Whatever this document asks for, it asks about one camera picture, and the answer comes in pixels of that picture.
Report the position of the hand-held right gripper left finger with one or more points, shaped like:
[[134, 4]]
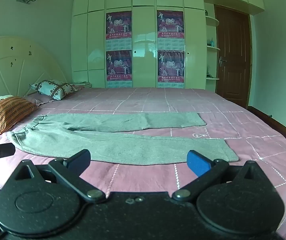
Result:
[[79, 159]]

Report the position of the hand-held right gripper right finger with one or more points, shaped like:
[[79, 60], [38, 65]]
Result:
[[198, 165]]

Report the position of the green towel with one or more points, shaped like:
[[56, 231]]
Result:
[[133, 147]]

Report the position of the orange striped pillow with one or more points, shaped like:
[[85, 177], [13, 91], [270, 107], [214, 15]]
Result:
[[8, 112]]

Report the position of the bed with pink checked sheet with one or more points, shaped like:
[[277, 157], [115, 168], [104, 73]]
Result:
[[233, 130]]

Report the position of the stack of books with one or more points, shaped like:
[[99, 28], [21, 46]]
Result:
[[81, 84]]

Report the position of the white maroon patterned pillow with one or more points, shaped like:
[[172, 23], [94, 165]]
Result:
[[53, 88]]

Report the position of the cream headboard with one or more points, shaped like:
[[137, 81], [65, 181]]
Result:
[[20, 67]]

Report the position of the small dark shelf item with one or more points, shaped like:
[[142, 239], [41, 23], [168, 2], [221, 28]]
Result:
[[209, 75]]

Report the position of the brown wooden door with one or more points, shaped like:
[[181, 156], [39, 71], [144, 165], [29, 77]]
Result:
[[233, 67]]

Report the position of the small blue bottle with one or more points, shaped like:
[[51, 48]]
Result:
[[212, 42]]

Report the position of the green wardrobe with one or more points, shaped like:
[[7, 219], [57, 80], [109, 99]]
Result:
[[144, 30]]

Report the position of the cream corner shelf unit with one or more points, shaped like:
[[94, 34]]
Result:
[[211, 20]]

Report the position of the purple wall poster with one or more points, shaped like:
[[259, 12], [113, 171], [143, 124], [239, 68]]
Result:
[[170, 25], [118, 26], [171, 66], [119, 66]]

